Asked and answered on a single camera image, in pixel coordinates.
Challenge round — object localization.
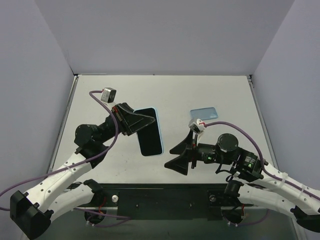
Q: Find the black table front rail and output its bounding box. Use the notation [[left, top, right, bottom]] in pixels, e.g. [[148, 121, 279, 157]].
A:
[[71, 183, 268, 222]]

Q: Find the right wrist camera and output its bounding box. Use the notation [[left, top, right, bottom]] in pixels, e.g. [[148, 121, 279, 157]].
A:
[[188, 118, 206, 144]]

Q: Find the light blue phone case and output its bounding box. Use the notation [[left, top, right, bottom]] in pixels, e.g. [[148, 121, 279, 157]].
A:
[[132, 107, 165, 158], [190, 107, 218, 121]]

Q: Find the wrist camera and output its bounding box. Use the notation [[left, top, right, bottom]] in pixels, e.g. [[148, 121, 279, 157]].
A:
[[188, 118, 206, 144], [100, 87, 117, 103]]

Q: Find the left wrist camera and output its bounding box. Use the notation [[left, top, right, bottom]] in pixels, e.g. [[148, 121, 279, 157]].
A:
[[100, 87, 117, 103]]

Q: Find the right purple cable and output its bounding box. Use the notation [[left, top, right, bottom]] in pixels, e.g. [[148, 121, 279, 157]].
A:
[[203, 121, 320, 198]]

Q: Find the aluminium table frame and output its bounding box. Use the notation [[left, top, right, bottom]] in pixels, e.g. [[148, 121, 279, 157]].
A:
[[47, 74, 79, 173]]

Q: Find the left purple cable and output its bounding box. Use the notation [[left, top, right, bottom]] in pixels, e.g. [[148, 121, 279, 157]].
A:
[[0, 90, 120, 211]]

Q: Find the purple cable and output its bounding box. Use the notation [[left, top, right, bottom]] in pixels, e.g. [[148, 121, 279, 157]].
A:
[[0, 90, 120, 211], [203, 121, 320, 198]]

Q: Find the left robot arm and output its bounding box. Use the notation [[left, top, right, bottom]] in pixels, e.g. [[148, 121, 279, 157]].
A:
[[9, 102, 156, 240]]

